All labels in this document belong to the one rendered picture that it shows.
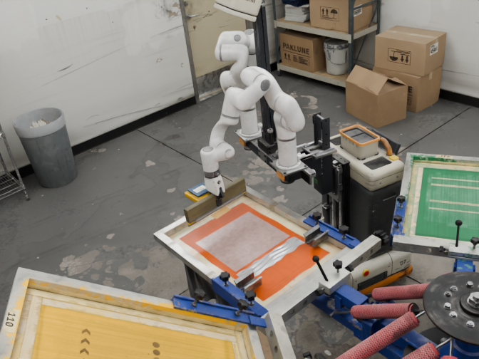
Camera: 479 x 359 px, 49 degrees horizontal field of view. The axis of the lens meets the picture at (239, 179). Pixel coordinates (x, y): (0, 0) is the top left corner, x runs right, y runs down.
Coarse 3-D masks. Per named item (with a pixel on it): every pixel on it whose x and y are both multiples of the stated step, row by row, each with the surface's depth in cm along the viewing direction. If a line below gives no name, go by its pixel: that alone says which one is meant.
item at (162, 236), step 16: (256, 192) 276; (272, 208) 266; (288, 208) 261; (176, 224) 260; (304, 224) 250; (160, 240) 251; (176, 256) 244; (192, 256) 238; (336, 256) 227; (208, 272) 228; (320, 272) 220; (272, 304) 207
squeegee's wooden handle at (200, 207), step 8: (232, 184) 256; (240, 184) 259; (224, 192) 254; (232, 192) 258; (200, 200) 248; (208, 200) 249; (224, 200) 256; (192, 208) 244; (200, 208) 247; (208, 208) 250; (192, 216) 245
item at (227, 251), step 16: (208, 224) 263; (192, 240) 254; (208, 240) 252; (224, 240) 251; (240, 240) 249; (208, 256) 242; (224, 256) 241; (240, 256) 239; (256, 256) 238; (272, 272) 228; (288, 272) 227; (256, 288) 221; (272, 288) 220
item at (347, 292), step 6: (342, 288) 203; (348, 288) 203; (330, 294) 206; (336, 294) 203; (342, 294) 201; (348, 294) 201; (354, 294) 200; (360, 294) 200; (342, 300) 202; (348, 300) 199; (354, 300) 198; (360, 300) 197; (366, 300) 198; (348, 306) 201
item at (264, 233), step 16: (240, 208) 272; (224, 224) 262; (240, 224) 260; (256, 224) 259; (272, 224) 257; (256, 240) 248; (272, 240) 247; (304, 240) 244; (288, 256) 236; (304, 256) 235; (320, 256) 233
